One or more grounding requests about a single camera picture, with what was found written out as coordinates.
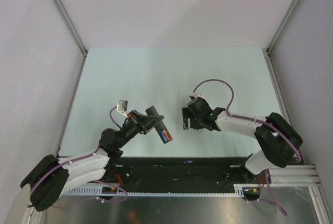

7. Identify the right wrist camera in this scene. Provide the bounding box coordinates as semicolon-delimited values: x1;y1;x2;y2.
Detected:
189;93;206;100

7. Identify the red orange AAA battery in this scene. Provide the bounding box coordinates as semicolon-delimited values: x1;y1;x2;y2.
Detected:
163;130;172;142

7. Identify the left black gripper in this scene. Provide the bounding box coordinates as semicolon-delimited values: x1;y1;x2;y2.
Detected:
116;110;163;148

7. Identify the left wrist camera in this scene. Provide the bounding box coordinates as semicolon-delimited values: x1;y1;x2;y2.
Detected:
116;100;128;116

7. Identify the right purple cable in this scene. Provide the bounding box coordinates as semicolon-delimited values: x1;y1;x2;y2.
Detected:
192;78;302;216

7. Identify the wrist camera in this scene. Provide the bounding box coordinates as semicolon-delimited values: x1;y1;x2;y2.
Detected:
116;100;128;116
189;93;206;100

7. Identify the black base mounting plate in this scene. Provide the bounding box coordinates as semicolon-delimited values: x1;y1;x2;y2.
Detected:
94;157;267;193

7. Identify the right aluminium frame post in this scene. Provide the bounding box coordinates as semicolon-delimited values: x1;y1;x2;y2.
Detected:
265;0;318;56

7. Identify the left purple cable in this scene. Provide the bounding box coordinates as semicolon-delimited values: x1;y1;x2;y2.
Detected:
27;106;129;209

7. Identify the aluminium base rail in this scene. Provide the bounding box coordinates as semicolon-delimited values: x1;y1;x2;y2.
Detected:
269;165;322;187

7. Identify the purple cable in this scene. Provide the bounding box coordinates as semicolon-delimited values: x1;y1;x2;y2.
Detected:
27;106;129;209
192;78;302;216

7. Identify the left aluminium frame post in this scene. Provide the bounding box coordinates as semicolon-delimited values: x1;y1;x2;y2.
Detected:
39;0;88;57

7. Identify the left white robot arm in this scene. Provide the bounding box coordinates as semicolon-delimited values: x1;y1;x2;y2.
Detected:
20;110;164;212

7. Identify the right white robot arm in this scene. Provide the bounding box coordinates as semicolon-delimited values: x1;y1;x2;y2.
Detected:
182;97;303;183

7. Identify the aluminium frame post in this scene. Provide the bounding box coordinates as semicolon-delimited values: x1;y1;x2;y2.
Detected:
39;0;88;57
265;0;318;56

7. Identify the white slotted cable duct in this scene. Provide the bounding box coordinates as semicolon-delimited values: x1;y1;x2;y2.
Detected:
64;184;260;197

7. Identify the black remote control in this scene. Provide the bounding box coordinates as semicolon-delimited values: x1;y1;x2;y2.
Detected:
146;106;172;144

